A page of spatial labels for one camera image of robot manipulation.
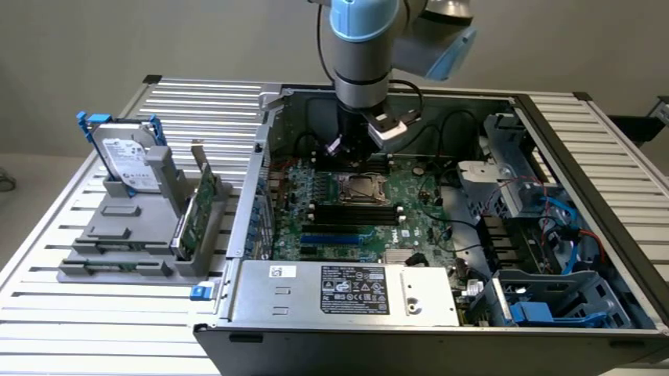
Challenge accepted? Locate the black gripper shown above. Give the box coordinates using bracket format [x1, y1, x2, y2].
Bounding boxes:
[315, 104, 391, 172]

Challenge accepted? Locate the silver square CPU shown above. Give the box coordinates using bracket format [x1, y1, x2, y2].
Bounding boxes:
[348, 176, 382, 197]

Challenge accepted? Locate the metal CPU socket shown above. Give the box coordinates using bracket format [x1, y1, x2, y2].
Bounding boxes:
[334, 171, 392, 205]

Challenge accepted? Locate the green Dell motherboard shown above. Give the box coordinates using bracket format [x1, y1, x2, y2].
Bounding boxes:
[268, 153, 459, 266]

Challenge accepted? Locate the black RAM slot bank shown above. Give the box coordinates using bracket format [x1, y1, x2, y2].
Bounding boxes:
[307, 201, 408, 227]

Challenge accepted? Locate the black expansion slot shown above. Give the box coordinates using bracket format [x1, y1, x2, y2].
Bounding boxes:
[300, 223, 375, 235]

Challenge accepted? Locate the blue expansion slot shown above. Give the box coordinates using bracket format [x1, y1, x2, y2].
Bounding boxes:
[300, 233, 362, 246]

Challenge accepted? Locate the silver chipset heatsink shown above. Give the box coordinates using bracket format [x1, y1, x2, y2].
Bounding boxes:
[382, 249, 414, 266]

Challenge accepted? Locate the open black PC case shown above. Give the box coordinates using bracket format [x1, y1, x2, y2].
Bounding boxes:
[191, 81, 669, 376]

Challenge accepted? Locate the grey metal disk bay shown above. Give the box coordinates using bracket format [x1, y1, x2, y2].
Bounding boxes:
[457, 113, 569, 220]

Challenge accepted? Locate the green graphics card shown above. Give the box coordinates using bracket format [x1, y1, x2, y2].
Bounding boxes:
[171, 139, 222, 262]

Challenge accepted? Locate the silver power supply unit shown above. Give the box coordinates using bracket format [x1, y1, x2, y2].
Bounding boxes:
[224, 258, 461, 327]

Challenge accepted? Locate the silver hard disk drive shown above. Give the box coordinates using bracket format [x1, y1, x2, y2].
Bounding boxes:
[92, 121, 161, 193]

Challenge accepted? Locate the grey parts rack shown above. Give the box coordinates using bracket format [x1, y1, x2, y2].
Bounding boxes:
[55, 146, 234, 285]

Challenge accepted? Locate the blue plastic clip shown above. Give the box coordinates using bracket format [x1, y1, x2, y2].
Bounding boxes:
[189, 280, 216, 302]

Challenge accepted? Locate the green RAM stick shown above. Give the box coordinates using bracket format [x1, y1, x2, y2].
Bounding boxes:
[83, 260, 157, 273]

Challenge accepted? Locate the grey disk cage blue latch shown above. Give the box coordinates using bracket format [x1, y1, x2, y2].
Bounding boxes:
[483, 268, 637, 329]

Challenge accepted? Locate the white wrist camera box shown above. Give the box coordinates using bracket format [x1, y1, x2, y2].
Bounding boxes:
[364, 112, 410, 149]

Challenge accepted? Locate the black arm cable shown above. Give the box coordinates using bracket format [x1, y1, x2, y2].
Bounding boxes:
[312, 0, 479, 165]

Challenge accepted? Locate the blue disk carrier frame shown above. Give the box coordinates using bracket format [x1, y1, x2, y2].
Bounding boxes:
[75, 111, 167, 177]

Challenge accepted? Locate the blue SATA wire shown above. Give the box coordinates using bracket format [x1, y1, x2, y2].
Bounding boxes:
[537, 193, 590, 275]

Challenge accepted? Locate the red thin wire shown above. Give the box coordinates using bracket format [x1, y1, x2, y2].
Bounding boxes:
[483, 179, 610, 267]

